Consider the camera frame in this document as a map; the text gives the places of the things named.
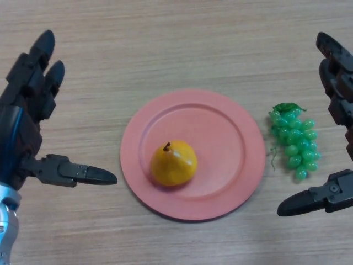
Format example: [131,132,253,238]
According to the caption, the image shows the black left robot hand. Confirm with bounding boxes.
[0,29,119,191]

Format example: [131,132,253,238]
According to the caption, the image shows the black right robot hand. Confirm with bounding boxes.
[276,32,353,217]

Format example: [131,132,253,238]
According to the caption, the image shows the yellow pear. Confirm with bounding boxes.
[150,140,198,187]

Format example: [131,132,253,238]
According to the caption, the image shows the pink round plate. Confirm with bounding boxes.
[120,89,266,221]

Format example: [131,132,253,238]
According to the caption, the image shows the green grape bunch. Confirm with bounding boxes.
[268,102,322,183]

